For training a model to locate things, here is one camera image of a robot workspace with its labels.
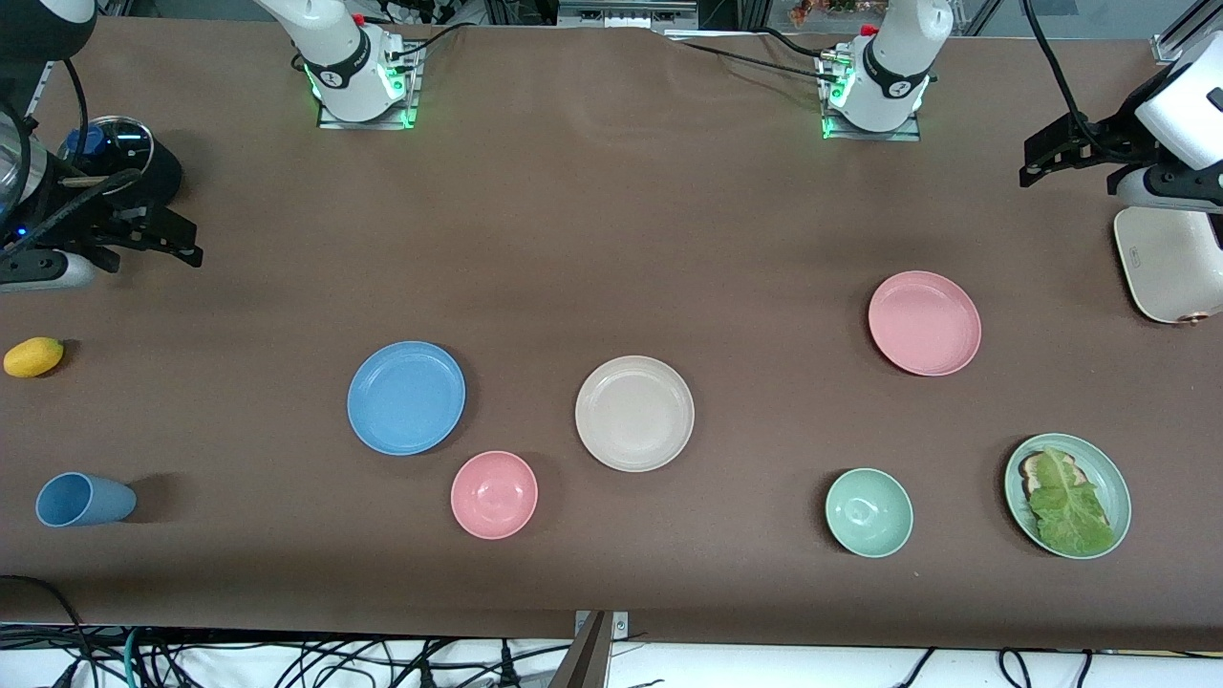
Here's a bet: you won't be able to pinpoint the pink plate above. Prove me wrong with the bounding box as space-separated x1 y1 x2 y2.
868 270 983 377

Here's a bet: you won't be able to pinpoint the blue plate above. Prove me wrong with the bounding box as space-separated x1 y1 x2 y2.
347 341 467 457

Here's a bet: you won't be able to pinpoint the glass lid with blue knob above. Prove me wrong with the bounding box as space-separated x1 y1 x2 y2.
57 116 155 199

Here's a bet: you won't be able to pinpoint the aluminium corner profile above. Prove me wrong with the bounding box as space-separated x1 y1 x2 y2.
1151 0 1223 63

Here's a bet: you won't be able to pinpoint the yellow lemon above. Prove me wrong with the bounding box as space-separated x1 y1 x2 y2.
3 336 65 378

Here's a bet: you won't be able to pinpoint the beige toaster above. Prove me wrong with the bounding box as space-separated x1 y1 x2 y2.
1113 205 1223 326

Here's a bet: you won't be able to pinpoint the blue cup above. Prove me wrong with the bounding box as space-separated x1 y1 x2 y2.
35 472 138 528

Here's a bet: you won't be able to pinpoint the orange artificial flowers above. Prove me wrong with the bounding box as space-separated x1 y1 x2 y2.
791 0 861 25

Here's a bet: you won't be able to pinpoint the toasted bread slice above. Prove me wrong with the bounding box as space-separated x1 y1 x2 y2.
1019 452 1081 498

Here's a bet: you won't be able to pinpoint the green plate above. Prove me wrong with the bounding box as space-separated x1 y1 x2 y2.
1003 433 1133 560

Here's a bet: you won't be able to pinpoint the green lettuce leaf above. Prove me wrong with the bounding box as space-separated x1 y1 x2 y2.
1027 446 1117 557

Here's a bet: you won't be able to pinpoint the green bowl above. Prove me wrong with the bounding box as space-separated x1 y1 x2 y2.
825 467 914 558

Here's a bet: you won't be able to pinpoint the brown table cloth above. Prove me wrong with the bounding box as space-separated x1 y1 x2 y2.
0 17 1223 651

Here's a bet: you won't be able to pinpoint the pink bowl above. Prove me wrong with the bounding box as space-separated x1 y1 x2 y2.
450 450 539 541

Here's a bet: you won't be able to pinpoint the beige plate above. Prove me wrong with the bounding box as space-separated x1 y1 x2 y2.
575 355 696 473

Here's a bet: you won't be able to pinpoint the dark slanted beam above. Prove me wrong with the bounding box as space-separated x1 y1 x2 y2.
545 612 612 688

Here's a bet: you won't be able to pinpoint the black pot with blue handle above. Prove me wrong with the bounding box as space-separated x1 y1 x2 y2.
57 115 184 219

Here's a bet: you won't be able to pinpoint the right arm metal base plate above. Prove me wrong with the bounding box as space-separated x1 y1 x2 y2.
315 43 421 130

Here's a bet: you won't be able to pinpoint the black left base cable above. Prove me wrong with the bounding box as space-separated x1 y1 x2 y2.
753 27 834 58
664 36 832 81

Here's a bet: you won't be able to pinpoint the black base cable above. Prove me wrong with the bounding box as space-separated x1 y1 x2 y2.
387 21 474 60
753 27 834 58
664 36 832 81

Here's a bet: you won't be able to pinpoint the black looped floor cable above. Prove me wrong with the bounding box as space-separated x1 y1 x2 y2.
0 573 97 688

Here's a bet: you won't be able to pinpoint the black right base cable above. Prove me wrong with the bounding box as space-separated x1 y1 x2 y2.
387 21 474 60

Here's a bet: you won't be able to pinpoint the silver aluminium frame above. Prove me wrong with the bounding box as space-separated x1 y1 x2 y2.
559 0 698 30

